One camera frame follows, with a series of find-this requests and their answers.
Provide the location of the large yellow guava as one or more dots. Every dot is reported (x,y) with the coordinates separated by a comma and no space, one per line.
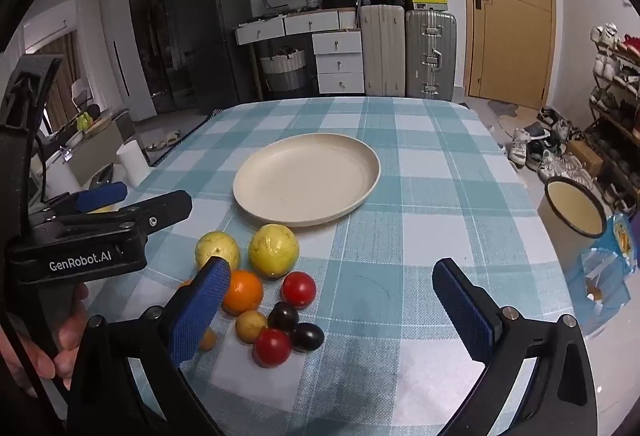
(273,251)

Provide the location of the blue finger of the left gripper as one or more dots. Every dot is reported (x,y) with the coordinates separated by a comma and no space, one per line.
(155,214)
(90,200)

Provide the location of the woven laundry basket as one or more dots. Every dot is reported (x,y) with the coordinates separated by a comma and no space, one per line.
(285,71)

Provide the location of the cream round plate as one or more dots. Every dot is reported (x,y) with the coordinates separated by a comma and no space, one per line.
(307,180)

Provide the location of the teal checkered tablecloth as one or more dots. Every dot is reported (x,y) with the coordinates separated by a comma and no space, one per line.
(391,363)

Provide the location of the beige hard suitcase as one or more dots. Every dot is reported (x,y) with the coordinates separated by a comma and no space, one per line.
(383,50)

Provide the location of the wooden door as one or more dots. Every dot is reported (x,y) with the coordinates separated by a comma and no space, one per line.
(509,50)

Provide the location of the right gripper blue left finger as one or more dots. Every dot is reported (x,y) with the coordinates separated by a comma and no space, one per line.
(194,306)

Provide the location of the shoe rack with shoes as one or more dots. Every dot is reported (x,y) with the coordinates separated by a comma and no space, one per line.
(614,106)

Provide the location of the black refrigerator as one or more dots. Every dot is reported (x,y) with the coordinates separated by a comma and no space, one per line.
(203,38)

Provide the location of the red cherry tomato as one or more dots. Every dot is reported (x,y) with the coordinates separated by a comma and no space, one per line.
(272,348)
(298,289)

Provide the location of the cream enamel bin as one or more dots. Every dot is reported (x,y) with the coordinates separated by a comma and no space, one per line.
(572,218)

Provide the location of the person's left hand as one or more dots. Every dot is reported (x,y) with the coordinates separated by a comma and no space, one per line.
(69,336)

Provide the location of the blue plastic bag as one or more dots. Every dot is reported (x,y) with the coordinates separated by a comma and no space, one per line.
(607,265)

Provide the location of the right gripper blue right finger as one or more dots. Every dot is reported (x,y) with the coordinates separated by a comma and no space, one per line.
(472,312)

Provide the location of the orange mandarin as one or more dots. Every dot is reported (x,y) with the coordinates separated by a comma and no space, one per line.
(208,340)
(245,293)

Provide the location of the silver aluminium suitcase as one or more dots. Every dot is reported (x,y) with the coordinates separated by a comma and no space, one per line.
(431,50)

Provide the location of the brown longan fruit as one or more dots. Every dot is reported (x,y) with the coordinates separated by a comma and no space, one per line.
(248,326)

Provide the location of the white drawer desk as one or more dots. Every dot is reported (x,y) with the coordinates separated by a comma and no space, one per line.
(332,43)

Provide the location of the white paper towel roll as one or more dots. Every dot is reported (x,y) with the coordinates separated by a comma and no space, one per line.
(132,159)

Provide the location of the dark purple cherry tomato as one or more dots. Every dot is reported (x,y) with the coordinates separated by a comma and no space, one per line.
(283,317)

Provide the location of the small yellow guava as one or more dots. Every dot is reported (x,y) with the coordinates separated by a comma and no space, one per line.
(217,244)

